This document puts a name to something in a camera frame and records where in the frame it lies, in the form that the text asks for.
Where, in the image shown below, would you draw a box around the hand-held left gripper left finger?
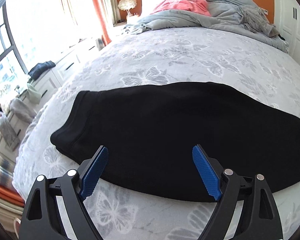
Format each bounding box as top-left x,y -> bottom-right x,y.
19,145 -> 109,240

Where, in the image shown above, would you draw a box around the white wardrobe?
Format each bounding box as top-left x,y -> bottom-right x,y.
272,0 -> 300,63

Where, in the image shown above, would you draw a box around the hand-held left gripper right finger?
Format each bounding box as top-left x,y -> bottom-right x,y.
191,144 -> 283,240

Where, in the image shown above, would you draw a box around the grey duvet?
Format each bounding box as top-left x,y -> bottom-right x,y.
122,0 -> 289,53

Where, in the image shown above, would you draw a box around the pink pillow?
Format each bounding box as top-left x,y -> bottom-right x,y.
150,0 -> 212,17

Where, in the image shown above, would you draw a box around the light green garment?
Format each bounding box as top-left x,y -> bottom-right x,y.
27,82 -> 44,103

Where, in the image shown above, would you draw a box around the white feather table lamp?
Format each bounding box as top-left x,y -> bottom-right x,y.
118,0 -> 136,18

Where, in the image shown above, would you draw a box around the grey clothes pile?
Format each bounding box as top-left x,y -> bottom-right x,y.
0,97 -> 37,147

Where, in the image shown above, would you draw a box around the white drawer cabinet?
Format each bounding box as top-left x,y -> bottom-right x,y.
0,37 -> 108,150

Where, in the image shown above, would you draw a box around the grey crumpled garment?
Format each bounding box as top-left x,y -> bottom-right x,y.
240,5 -> 280,37

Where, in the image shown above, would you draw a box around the black pants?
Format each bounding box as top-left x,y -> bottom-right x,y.
50,81 -> 300,203

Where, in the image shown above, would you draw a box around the bed with grey butterfly sheet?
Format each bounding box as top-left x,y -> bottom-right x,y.
12,26 -> 300,240

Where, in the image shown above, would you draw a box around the dark blue folded clothes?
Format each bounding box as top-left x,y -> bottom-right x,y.
28,61 -> 56,79

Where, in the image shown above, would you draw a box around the white padded headboard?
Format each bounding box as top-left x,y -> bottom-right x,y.
141,0 -> 205,15

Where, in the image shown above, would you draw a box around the black framed window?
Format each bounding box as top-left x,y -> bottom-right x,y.
0,5 -> 30,90

